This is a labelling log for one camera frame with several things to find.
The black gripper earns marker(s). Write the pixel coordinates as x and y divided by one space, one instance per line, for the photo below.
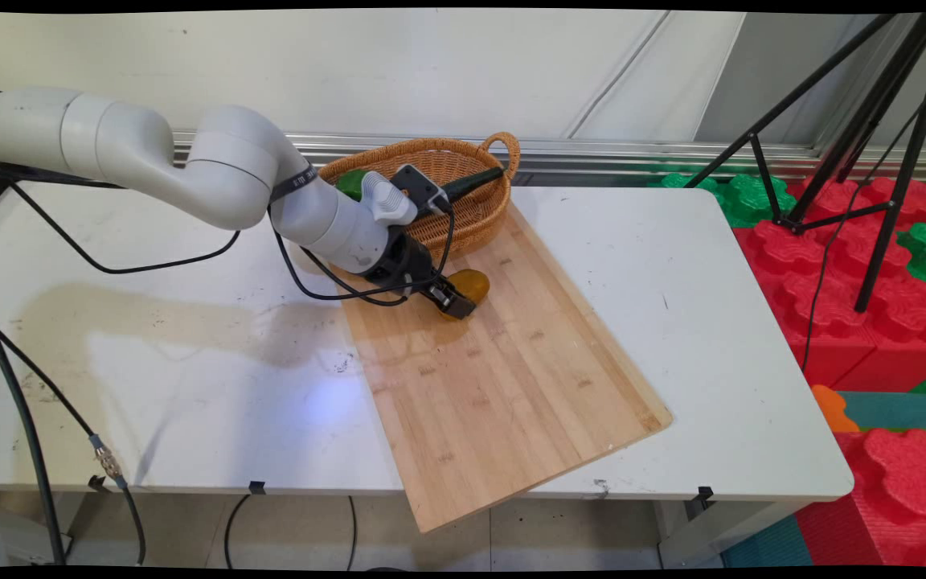
403 264

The yellow-brown toy potato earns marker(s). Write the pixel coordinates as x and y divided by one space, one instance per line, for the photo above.
475 285

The green toy bell pepper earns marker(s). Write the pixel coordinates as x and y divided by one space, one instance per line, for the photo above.
350 185

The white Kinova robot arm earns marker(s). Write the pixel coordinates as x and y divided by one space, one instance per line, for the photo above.
222 169

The woven wicker basket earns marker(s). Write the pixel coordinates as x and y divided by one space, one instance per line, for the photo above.
479 217

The bamboo cutting board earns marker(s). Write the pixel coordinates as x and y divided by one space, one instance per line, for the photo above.
495 386

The dark green toy cucumber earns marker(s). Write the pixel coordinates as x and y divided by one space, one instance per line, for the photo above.
475 181

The black table edge clip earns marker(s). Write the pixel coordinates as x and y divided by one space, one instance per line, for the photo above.
97 484
704 495
257 487

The green foam block wide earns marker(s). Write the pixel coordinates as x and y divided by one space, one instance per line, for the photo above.
744 197

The large red foam block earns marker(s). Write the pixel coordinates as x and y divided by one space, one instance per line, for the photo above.
833 314

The orange foam piece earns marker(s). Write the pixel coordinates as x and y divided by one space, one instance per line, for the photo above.
831 408

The teal foam mat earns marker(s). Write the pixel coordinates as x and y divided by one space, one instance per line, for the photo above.
897 410

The black tripod stand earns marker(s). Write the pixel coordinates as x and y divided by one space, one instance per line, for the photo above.
889 121

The red foam block low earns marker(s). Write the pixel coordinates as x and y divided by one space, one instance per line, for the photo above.
897 498

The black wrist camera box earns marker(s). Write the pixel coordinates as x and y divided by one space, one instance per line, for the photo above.
421 189

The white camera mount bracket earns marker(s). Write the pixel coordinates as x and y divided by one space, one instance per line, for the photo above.
389 199

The aluminium wall rail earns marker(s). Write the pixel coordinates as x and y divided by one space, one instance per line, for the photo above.
632 153

